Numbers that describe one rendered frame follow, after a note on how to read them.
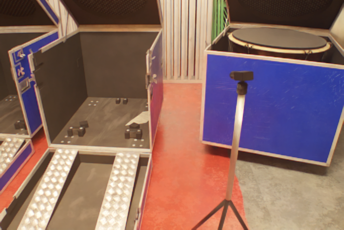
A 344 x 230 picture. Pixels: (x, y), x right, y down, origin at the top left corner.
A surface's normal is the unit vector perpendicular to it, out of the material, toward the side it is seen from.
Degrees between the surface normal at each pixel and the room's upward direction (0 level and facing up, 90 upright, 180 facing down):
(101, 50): 90
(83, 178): 1
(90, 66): 90
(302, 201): 0
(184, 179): 0
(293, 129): 90
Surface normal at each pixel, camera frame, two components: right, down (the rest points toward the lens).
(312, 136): -0.34, 0.40
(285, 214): 0.00, -0.90
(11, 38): -0.07, 0.43
